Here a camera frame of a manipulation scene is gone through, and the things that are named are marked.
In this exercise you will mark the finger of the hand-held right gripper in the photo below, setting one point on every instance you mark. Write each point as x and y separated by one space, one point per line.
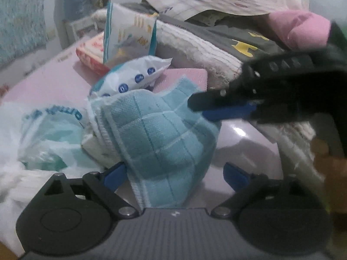
230 112

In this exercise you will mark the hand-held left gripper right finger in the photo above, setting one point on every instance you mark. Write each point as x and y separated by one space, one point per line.
235 176

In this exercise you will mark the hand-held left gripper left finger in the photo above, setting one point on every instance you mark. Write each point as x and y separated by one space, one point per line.
115 177

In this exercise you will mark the blue checked towel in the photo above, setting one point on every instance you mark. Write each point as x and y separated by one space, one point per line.
162 146

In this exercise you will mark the white plastic bag blue print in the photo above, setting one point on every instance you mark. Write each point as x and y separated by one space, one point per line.
48 140

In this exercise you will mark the white packet blue circles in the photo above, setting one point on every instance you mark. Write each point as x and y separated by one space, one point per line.
135 77

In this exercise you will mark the white tissue packet teal edges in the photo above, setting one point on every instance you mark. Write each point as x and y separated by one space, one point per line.
127 32

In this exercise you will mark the person's right hand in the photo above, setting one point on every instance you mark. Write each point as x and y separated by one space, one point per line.
333 162

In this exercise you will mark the rolled white blanket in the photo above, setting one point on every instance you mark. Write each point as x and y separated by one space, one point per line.
211 59

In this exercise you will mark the pink pillow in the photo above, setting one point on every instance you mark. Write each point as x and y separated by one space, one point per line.
301 29

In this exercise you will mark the grey quilt yellow marks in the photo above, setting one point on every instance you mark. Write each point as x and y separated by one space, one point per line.
217 32

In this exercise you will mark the lilac grid printed sheet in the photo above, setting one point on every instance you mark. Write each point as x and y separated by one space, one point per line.
217 4

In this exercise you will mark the pink balloon printed sheet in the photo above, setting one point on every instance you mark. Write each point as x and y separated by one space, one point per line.
54 78

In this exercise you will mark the pink wet wipes pack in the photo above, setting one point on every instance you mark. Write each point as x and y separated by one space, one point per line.
89 51

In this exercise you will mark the white water dispenser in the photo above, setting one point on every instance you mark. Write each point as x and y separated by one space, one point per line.
81 29

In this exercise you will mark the floral teal wall cloth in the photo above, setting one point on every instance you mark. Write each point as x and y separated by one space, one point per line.
21 21

